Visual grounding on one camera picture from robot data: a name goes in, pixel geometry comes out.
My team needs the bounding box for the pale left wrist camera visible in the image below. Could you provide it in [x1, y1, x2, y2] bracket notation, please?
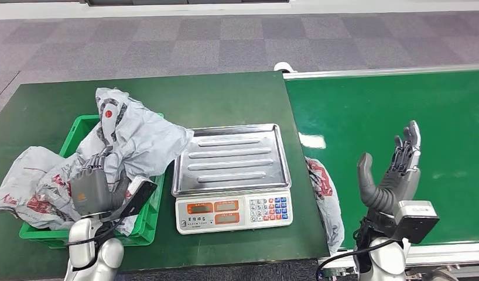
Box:
[125, 175, 151, 197]

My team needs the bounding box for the black left camera bracket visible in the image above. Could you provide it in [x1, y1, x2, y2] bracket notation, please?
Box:
[101, 181, 158, 222]

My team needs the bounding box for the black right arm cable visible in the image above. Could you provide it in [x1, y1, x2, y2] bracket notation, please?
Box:
[315, 238, 398, 281]

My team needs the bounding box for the black right camera bracket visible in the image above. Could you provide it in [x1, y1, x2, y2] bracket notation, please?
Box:
[365, 211, 440, 245]

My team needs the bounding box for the white conveyor roller end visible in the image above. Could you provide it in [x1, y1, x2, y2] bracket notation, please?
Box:
[273, 61, 297, 74]

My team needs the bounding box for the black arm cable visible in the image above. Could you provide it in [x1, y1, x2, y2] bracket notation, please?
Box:
[64, 219, 124, 272]
[315, 238, 398, 281]

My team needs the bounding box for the electronic scale with steel tray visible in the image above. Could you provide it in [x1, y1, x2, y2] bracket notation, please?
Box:
[171, 124, 294, 235]

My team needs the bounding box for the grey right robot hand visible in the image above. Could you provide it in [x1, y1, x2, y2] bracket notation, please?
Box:
[357, 120, 423, 217]

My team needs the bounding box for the silver conveyor frame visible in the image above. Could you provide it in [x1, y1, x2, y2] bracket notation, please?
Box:
[282, 63, 479, 281]

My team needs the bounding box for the grey courier bag red print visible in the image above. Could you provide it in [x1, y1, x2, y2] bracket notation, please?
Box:
[0, 146, 85, 231]
[304, 156, 345, 256]

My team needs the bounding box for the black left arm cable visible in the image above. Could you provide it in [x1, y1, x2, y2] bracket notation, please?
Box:
[64, 219, 124, 272]

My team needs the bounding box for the black camera bracket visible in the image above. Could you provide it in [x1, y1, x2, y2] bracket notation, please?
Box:
[101, 181, 158, 222]
[365, 211, 440, 245]

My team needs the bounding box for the green plastic crate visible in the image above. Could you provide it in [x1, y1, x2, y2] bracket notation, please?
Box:
[19, 113, 165, 249]

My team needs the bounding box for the grey courier bag black lettering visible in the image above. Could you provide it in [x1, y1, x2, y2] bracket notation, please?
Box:
[70, 87, 194, 237]

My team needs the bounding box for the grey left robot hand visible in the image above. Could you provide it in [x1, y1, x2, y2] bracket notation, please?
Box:
[70, 145, 132, 217]

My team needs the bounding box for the green conveyor belt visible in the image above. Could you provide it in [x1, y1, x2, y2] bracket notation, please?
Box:
[285, 70, 479, 249]

